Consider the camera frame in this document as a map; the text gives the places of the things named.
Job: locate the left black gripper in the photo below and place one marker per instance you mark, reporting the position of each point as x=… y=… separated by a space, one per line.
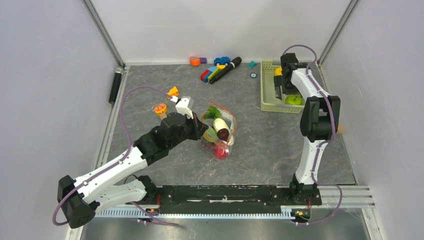
x=199 y=128

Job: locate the coloured block stack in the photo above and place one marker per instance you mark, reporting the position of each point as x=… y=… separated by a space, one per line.
x=210 y=73

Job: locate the wooden cube right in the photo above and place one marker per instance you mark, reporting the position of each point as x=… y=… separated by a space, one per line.
x=340 y=129

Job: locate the teal block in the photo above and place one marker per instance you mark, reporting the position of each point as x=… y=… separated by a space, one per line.
x=252 y=64

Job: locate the orange toy brick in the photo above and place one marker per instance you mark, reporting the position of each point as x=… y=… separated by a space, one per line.
x=173 y=92

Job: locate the yellow lemon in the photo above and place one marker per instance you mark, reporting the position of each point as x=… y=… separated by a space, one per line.
x=278 y=71

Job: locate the green apple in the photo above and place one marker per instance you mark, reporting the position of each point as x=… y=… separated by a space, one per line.
x=294 y=99

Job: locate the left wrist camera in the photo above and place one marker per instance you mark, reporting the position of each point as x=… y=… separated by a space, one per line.
x=183 y=106

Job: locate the white radish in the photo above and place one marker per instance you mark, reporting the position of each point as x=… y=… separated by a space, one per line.
x=218 y=124

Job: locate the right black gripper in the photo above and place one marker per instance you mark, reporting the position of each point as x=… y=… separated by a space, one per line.
x=278 y=82

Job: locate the dark brown fruit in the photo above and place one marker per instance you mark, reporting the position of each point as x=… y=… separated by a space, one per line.
x=223 y=134

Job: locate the red apple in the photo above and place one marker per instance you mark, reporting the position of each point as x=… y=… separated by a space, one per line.
x=220 y=153

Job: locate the black microphone on table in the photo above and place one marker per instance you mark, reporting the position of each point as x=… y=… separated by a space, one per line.
x=232 y=65

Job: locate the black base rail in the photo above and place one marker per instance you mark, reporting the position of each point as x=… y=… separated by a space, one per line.
x=226 y=199

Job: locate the green leaf vegetable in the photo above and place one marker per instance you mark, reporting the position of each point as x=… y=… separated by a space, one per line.
x=212 y=113

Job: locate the green plastic basket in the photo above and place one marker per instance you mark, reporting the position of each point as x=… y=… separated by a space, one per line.
x=268 y=101

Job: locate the black microphone at wall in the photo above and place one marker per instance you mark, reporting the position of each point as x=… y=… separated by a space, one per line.
x=116 y=83

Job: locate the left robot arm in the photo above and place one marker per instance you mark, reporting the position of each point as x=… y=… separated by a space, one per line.
x=80 y=199

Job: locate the light green fruit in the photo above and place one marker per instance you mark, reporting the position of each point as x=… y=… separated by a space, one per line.
x=211 y=135

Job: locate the blue toy car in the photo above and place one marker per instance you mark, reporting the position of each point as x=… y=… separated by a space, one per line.
x=222 y=61

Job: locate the clear zip bag orange zipper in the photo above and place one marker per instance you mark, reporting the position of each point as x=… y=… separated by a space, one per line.
x=231 y=121

